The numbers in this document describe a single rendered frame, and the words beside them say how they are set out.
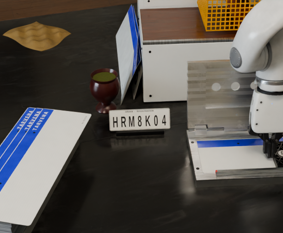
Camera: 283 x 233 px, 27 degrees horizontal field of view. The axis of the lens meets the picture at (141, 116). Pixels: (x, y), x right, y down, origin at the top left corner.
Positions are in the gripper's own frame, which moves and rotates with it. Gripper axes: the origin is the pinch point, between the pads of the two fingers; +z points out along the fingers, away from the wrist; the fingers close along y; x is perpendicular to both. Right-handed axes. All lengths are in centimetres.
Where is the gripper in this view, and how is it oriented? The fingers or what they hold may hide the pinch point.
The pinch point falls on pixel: (269, 148)
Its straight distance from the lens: 143.7
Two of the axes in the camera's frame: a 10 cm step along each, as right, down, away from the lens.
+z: 0.3, 9.3, 3.7
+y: 10.0, -0.4, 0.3
